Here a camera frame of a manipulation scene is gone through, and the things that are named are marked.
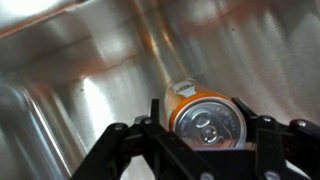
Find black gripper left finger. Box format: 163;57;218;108
70;98;218;180

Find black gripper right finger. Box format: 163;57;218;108
231;96;320;180

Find orange soda can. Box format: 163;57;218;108
163;79;248;150

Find stainless steel sink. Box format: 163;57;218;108
0;0;320;180

